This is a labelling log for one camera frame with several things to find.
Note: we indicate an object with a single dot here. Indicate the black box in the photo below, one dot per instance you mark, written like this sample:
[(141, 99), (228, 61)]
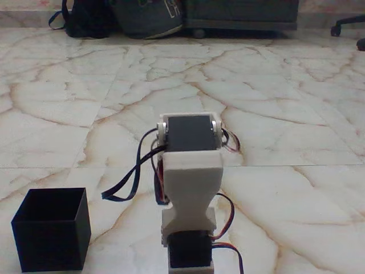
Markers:
[(48, 242)]

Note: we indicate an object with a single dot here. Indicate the grey bag with white print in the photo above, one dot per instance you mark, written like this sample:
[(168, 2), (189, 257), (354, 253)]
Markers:
[(145, 20)]

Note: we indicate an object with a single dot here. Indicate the dark rolling cabinet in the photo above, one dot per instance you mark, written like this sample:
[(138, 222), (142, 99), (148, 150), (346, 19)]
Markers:
[(239, 14)]

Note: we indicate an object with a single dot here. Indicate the black chair caster wheel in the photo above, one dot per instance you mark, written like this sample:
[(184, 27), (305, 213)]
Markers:
[(361, 45)]

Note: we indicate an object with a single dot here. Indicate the black office chair leg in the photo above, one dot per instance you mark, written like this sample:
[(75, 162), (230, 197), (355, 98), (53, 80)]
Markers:
[(349, 20)]

